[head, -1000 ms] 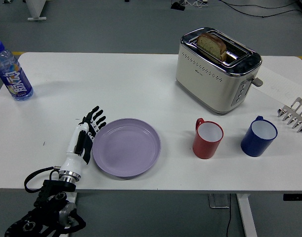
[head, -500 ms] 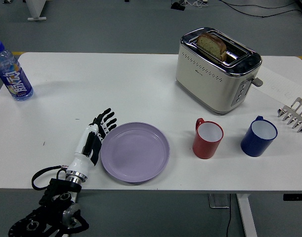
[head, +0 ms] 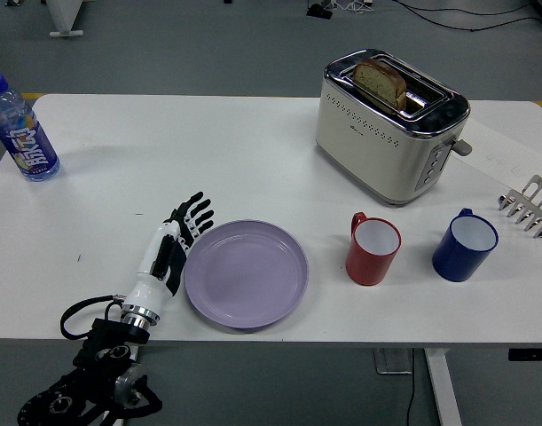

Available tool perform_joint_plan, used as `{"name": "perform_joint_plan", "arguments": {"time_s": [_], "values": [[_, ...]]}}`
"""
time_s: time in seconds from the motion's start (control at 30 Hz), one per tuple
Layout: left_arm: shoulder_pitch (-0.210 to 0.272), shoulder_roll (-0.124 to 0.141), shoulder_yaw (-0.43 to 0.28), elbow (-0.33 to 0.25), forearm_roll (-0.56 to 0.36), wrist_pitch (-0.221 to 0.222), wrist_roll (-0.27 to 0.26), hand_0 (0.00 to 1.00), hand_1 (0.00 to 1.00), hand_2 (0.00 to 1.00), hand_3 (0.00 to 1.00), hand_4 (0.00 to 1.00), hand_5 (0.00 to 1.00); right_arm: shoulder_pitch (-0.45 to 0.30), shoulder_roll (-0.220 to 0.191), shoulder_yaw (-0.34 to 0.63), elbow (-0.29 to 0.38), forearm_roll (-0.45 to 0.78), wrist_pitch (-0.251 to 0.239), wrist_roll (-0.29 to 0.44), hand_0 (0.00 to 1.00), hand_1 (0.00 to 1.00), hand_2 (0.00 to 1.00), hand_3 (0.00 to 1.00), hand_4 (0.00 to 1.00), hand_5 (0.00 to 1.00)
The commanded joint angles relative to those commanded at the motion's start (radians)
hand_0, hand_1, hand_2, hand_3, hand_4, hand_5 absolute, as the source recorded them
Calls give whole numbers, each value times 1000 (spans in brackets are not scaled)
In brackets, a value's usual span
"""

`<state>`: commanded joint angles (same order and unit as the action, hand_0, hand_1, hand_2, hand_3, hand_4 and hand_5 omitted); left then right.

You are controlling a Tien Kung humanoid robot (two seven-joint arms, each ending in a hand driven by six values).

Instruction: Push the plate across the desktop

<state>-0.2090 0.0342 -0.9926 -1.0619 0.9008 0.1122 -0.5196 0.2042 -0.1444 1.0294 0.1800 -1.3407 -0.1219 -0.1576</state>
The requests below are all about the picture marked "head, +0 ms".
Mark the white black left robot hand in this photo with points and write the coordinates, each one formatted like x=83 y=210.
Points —
x=166 y=262

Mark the purple plate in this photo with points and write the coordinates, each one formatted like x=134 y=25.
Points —
x=246 y=273

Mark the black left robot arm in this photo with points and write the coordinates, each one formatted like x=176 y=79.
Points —
x=93 y=377

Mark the blue-capped drink bottle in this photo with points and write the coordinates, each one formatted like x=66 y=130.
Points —
x=24 y=133

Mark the red mug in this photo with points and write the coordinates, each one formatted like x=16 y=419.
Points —
x=371 y=250

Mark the cream silver toaster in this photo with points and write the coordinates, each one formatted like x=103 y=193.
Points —
x=386 y=142

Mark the white furniture foot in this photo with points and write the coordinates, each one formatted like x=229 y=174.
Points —
x=64 y=18

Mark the bread slice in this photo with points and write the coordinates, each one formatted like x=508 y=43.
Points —
x=381 y=86

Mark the black floor device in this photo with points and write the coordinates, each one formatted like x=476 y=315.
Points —
x=319 y=10

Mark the blue mug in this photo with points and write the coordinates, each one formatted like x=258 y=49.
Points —
x=465 y=246

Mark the white paper sheet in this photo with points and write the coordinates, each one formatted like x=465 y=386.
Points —
x=505 y=151

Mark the silver metal toast rack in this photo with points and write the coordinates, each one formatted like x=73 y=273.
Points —
x=530 y=206

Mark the black table control panel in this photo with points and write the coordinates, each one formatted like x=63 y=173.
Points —
x=531 y=355

